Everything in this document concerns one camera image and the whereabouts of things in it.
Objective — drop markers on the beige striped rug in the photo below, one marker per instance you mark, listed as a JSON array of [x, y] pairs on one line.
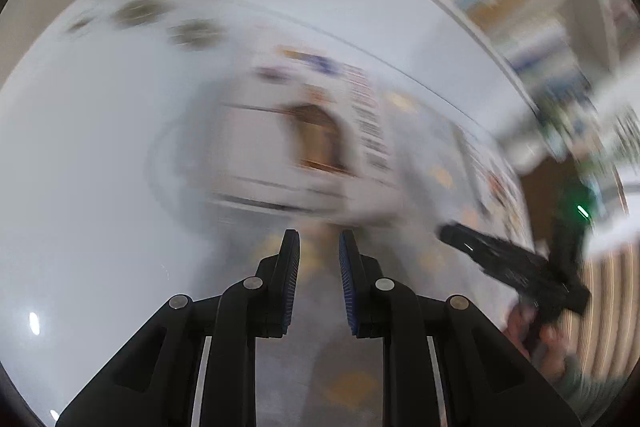
[[615, 307]]

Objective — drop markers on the white book small pictures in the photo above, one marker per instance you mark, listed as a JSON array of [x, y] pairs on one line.
[[495, 187]]

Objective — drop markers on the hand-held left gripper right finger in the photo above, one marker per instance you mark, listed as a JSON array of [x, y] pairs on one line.
[[347, 282]]

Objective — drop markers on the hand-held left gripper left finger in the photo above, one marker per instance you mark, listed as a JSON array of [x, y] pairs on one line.
[[292, 277]]

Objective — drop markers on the fan patterned table mat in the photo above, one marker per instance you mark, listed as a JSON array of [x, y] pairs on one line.
[[325, 387]]

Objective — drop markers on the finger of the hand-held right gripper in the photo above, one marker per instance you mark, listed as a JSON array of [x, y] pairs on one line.
[[495, 254]]

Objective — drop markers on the person's right hand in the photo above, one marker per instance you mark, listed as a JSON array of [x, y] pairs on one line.
[[552, 352]]

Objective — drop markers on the white book brown picture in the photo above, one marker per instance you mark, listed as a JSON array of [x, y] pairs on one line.
[[260, 147]]

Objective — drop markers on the person's right forearm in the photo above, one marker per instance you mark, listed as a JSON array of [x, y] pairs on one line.
[[587, 392]]

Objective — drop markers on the brown wooden cabinet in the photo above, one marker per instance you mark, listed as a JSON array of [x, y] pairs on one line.
[[545, 192]]

